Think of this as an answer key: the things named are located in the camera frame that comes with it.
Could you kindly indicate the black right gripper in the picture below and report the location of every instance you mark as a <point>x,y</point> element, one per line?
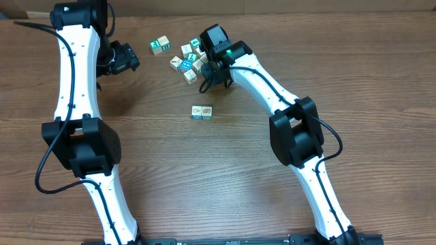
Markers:
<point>214,79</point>

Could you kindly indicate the green letter wooden block centre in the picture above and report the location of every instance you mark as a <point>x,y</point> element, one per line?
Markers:
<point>192,57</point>

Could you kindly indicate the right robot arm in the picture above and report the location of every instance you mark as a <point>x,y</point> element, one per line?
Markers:
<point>295,129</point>

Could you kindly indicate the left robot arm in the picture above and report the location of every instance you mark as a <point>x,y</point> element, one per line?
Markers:
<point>78,137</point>

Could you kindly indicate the green-top wooden block upper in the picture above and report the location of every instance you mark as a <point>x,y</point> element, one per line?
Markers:
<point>194,43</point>

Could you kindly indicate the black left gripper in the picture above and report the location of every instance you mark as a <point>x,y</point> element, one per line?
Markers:
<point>127,58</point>

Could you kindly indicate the wooden block green edge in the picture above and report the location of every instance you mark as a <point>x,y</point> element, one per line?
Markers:
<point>207,112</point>

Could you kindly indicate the brown cardboard backdrop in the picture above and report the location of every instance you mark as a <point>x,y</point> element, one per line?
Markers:
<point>127,8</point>

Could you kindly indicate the wooden block animal picture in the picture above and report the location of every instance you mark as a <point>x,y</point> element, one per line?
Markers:
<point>199,52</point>

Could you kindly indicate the plain wooden block upper middle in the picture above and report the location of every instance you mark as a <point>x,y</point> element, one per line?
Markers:
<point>186,50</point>

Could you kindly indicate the green-top wooden block far left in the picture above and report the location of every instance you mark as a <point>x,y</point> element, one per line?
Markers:
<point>155,47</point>

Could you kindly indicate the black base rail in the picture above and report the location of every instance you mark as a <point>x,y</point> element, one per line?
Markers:
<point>289,240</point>

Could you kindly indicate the plain wooden block lower middle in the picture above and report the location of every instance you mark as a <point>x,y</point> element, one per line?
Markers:
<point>190,76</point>

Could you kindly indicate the wooden block brown picture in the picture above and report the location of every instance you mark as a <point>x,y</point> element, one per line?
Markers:
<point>204,59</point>

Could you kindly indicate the wooden block pencil picture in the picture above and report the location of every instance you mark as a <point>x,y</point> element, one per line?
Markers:
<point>175,63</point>

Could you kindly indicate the green-top wooden block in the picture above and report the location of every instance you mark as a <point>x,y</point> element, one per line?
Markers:
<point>194,43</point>
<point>155,47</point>

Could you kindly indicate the plain wooden block centre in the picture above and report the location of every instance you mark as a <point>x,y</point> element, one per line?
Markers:
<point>197,66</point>

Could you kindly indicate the plain wooden block green side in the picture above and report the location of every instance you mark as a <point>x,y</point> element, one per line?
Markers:
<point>164,43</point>

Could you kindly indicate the wooden block blue edge lowest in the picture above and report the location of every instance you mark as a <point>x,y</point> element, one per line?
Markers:
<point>196,112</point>

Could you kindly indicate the blue-top wooden block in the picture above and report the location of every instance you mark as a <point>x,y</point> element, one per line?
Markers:
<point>186,65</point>

